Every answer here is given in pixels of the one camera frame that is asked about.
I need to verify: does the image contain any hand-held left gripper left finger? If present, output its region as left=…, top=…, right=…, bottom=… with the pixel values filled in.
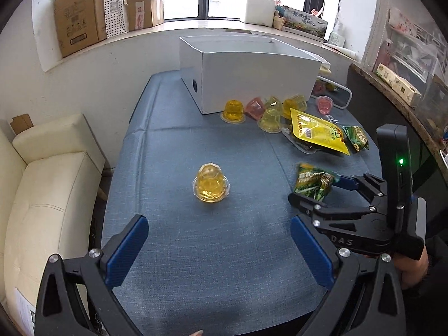
left=34, top=214, right=149, bottom=336

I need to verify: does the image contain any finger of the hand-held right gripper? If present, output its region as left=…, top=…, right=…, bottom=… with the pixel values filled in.
left=288, top=192, right=378, bottom=220
left=331, top=173, right=387, bottom=204

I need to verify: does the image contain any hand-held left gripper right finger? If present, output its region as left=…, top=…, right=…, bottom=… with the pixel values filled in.
left=290, top=216, right=417, bottom=336

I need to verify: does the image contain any green pea snack packet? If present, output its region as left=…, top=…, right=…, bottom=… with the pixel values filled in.
left=293, top=163, right=341, bottom=202
left=341, top=125, right=370, bottom=155

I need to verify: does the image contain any white rectangular box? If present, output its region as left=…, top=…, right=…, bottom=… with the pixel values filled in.
left=179, top=36, right=323, bottom=115

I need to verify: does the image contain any person's right hand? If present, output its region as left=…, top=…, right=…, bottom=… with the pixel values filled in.
left=399, top=247, right=430, bottom=290

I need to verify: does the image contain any blue fabric table cover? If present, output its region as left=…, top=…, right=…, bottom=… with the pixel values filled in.
left=101, top=71, right=384, bottom=336

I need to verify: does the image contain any yellow snack bag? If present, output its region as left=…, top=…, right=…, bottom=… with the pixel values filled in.
left=290, top=108, right=351, bottom=156

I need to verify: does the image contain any clear plastic snack packet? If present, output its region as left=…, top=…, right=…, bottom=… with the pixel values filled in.
left=282, top=128, right=317, bottom=155

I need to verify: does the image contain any stone counter ledge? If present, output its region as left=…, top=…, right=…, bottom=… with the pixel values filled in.
left=350, top=62, right=448, bottom=169

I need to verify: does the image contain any pink jelly cup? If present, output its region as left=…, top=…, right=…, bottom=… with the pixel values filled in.
left=316, top=95, right=334, bottom=115
left=244, top=96, right=265, bottom=120

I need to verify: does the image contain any grey basket with white rim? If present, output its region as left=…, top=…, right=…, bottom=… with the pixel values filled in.
left=311, top=75, right=352, bottom=110

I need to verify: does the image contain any pale yellow jelly cup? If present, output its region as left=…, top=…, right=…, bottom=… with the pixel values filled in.
left=264, top=95, right=283, bottom=113
left=257, top=108, right=282, bottom=134

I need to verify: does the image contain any green and cream box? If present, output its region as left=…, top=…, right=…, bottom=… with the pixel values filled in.
left=392, top=75, right=422, bottom=107
left=374, top=64, right=398, bottom=86

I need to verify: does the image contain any cream leather sofa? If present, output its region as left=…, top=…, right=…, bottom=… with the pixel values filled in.
left=0, top=114, right=106, bottom=336

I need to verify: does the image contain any white tube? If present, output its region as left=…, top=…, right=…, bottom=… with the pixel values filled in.
left=327, top=44, right=358, bottom=59

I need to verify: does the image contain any clear plastic container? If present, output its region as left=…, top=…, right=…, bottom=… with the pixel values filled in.
left=383, top=7, right=448, bottom=78

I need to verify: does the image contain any white plastic bottle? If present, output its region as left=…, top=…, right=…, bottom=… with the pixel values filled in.
left=329, top=21, right=345, bottom=48

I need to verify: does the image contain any small brown cardboard piece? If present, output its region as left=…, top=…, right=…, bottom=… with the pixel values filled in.
left=9, top=113, right=34, bottom=135

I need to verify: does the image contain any printed landscape box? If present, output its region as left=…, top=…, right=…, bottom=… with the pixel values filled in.
left=282, top=6, right=329, bottom=41

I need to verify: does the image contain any white foam box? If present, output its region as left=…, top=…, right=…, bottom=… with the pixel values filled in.
left=244, top=0, right=276, bottom=27

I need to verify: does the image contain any large cardboard box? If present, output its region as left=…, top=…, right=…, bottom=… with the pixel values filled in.
left=54, top=0, right=107, bottom=58

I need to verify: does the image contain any small open cardboard box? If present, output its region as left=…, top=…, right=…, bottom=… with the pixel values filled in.
left=125, top=0, right=165, bottom=31

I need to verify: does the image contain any white dotted paper bag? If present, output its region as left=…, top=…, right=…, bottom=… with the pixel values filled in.
left=104, top=0, right=139, bottom=39

